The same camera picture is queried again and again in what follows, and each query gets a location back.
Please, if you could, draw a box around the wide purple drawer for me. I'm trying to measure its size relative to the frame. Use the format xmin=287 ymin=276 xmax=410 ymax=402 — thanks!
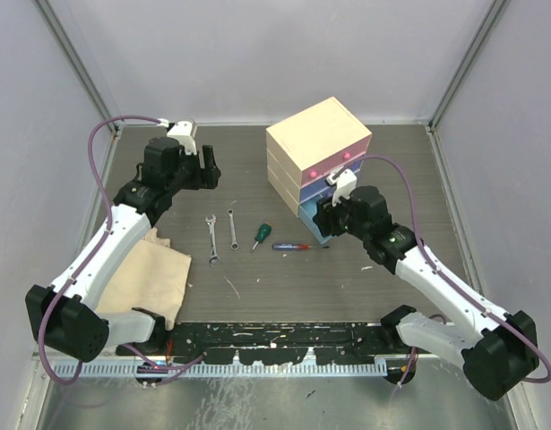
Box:
xmin=298 ymin=158 xmax=363 ymax=203

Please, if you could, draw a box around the cream drawer cabinet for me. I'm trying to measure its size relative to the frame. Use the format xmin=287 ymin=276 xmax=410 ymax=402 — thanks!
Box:
xmin=266 ymin=97 xmax=372 ymax=215

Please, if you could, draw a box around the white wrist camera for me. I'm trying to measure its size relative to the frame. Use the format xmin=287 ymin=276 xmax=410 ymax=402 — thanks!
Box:
xmin=325 ymin=168 xmax=357 ymax=207
xmin=159 ymin=118 xmax=197 ymax=155

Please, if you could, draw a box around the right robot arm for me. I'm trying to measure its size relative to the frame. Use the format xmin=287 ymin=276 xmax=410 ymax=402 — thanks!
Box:
xmin=313 ymin=186 xmax=539 ymax=400

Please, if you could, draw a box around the small pink drawer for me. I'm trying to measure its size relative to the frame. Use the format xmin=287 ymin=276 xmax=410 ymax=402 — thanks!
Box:
xmin=301 ymin=162 xmax=331 ymax=187

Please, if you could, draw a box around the silver ratchet combination wrench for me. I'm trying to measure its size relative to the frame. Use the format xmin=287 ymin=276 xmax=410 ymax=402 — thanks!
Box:
xmin=228 ymin=209 xmax=238 ymax=251

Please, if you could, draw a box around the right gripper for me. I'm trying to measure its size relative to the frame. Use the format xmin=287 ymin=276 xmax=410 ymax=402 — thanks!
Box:
xmin=312 ymin=186 xmax=369 ymax=242

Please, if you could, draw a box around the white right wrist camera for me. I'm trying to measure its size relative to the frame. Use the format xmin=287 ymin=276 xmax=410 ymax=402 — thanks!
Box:
xmin=325 ymin=168 xmax=357 ymax=207

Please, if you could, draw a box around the green handled screwdriver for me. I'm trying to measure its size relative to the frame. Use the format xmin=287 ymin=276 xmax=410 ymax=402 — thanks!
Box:
xmin=251 ymin=223 xmax=271 ymax=252

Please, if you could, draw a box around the silver open end wrench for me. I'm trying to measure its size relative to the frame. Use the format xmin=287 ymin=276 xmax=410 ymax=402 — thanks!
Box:
xmin=205 ymin=214 xmax=220 ymax=267

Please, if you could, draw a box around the beige cloth bag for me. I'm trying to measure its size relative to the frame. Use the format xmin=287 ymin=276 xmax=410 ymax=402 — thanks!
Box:
xmin=96 ymin=228 xmax=192 ymax=331

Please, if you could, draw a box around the large pink drawer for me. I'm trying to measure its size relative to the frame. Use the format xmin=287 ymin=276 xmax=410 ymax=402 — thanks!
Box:
xmin=328 ymin=134 xmax=372 ymax=171

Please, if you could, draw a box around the slotted cable duct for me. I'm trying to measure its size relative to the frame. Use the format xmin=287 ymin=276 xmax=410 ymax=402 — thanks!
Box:
xmin=50 ymin=357 xmax=389 ymax=378

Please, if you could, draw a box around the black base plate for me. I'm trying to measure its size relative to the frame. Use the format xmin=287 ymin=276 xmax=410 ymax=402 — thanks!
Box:
xmin=134 ymin=322 xmax=410 ymax=366

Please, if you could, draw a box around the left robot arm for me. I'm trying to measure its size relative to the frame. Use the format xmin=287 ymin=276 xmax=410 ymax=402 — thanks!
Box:
xmin=25 ymin=137 xmax=221 ymax=363

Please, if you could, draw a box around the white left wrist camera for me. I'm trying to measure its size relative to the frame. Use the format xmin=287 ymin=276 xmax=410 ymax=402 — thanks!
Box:
xmin=159 ymin=118 xmax=197 ymax=155

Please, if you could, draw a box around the light blue drawer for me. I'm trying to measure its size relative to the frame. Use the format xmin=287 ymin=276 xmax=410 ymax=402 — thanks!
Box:
xmin=298 ymin=197 xmax=331 ymax=244

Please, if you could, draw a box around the red blue handled screwdriver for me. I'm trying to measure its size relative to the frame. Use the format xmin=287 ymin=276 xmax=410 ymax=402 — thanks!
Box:
xmin=271 ymin=243 xmax=329 ymax=251

